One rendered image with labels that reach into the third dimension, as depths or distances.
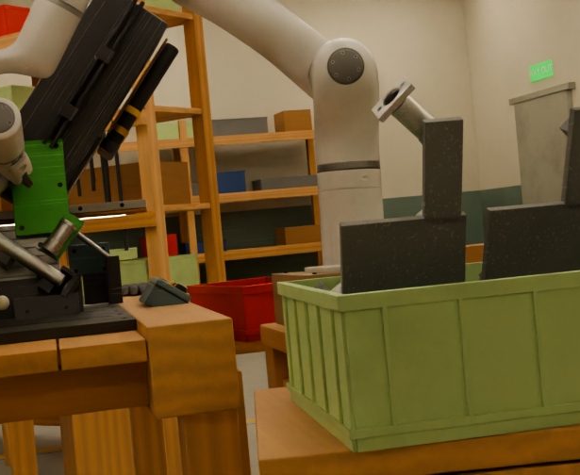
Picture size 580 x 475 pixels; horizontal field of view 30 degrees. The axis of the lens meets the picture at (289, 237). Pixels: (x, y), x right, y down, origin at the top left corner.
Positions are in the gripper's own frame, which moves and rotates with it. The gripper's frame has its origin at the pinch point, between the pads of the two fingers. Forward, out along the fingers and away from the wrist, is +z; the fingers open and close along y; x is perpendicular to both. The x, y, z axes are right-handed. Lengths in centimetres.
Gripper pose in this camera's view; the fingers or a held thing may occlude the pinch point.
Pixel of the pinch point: (8, 173)
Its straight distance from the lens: 236.6
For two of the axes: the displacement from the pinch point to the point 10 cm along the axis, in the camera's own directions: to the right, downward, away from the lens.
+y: -7.9, -6.1, 0.2
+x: -5.8, 7.4, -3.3
